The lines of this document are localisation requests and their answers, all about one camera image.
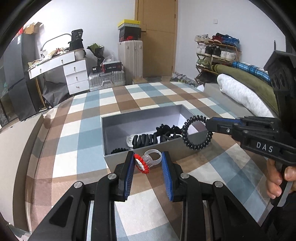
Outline black beaded bracelet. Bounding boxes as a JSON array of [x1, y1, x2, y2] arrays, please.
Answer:
[[181, 115, 214, 151]]

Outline black hair clip band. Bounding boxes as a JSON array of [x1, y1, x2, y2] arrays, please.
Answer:
[[153, 124, 182, 144]]

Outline red flower clear ring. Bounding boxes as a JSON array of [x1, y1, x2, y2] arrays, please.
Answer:
[[134, 149, 162, 175]]

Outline black spiral hair tie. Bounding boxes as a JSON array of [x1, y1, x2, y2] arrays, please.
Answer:
[[110, 146, 130, 155]]

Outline person's right hand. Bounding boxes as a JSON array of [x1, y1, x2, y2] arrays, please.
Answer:
[[266, 159, 296, 199]]

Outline white rolled blanket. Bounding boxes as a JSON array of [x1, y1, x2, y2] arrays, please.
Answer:
[[217, 74, 276, 118]]

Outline grey open storage box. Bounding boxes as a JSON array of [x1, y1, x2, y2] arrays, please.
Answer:
[[101, 105, 207, 172]]

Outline green rolled blanket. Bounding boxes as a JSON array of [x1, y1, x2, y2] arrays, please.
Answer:
[[211, 64, 279, 114]]

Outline shoe rack with shoes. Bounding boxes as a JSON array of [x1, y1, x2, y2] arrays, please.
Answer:
[[195, 33, 241, 84]]

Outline plaid bed cover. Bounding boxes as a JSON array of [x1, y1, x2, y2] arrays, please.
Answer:
[[25, 81, 278, 241]]

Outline black scrunchie in box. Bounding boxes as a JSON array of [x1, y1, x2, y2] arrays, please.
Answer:
[[132, 133, 159, 149]]

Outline white upright suitcase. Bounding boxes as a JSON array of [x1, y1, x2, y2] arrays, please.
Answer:
[[118, 40, 144, 85]]

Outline black red box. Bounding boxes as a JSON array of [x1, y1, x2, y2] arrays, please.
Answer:
[[92, 61, 122, 73]]

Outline wooden door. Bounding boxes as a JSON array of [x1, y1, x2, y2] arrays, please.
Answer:
[[135, 0, 178, 77]]

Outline silver suitcase lying flat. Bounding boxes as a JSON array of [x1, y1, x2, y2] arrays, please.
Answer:
[[88, 71, 125, 91]]

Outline stacked shoe boxes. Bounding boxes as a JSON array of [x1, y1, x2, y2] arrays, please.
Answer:
[[118, 19, 142, 42]]

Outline flower bouquet dark wrap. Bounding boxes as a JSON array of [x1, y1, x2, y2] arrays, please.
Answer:
[[87, 43, 105, 66]]

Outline white desk with drawers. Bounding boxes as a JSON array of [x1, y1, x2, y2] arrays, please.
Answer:
[[28, 48, 89, 95]]

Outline black items on desk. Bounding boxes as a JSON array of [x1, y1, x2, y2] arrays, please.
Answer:
[[69, 29, 84, 51]]

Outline dark grey refrigerator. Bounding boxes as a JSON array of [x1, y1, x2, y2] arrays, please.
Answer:
[[4, 34, 42, 121]]

